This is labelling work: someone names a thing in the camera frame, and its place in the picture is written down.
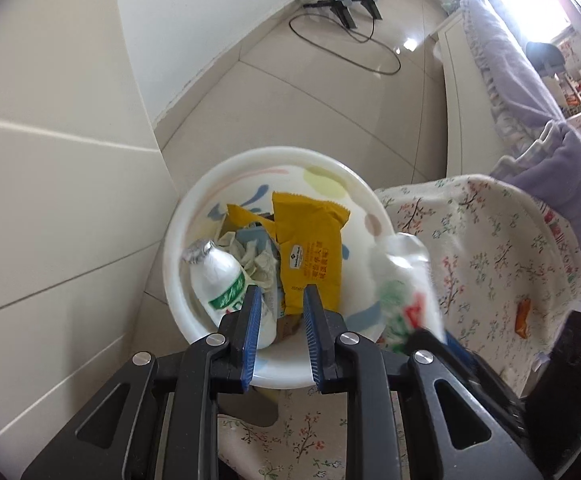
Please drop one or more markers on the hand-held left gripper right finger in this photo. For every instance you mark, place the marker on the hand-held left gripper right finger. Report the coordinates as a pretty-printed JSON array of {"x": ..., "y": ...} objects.
[{"x": 313, "y": 330}]

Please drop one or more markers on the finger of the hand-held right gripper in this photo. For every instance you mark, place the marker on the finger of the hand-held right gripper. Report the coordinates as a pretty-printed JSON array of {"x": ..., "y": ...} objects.
[{"x": 490, "y": 390}]

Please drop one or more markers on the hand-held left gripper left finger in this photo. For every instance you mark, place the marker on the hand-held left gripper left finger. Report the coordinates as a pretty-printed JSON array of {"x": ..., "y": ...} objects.
[{"x": 251, "y": 330}]

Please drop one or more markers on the white tissue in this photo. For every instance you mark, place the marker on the white tissue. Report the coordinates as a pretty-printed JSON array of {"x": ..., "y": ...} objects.
[{"x": 250, "y": 260}]

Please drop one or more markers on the yellow snack wrapper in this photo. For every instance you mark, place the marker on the yellow snack wrapper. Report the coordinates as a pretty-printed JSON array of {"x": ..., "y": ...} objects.
[{"x": 310, "y": 240}]

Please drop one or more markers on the yellow packet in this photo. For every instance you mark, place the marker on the yellow packet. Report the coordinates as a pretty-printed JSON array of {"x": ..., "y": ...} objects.
[{"x": 240, "y": 215}]

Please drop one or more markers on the white patterned waste bin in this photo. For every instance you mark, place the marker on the white patterned waste bin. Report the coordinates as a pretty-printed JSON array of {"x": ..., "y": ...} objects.
[{"x": 320, "y": 185}]

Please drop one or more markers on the orange scrap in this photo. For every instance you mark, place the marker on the orange scrap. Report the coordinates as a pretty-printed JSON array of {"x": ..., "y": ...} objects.
[{"x": 522, "y": 317}]

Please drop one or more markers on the floral bed sheet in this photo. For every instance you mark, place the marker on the floral bed sheet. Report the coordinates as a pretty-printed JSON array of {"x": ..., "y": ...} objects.
[{"x": 480, "y": 260}]

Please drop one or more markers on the purple bed cover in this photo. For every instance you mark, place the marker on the purple bed cover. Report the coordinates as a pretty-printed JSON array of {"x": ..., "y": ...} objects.
[{"x": 565, "y": 175}]

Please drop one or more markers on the office chair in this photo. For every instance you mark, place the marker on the office chair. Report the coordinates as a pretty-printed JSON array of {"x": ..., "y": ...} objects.
[{"x": 545, "y": 57}]

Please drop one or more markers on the black floor stand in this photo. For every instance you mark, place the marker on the black floor stand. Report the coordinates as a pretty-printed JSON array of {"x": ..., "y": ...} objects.
[{"x": 343, "y": 2}]

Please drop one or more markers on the white bed frame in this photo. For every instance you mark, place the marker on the white bed frame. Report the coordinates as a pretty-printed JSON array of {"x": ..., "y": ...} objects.
[{"x": 465, "y": 85}]

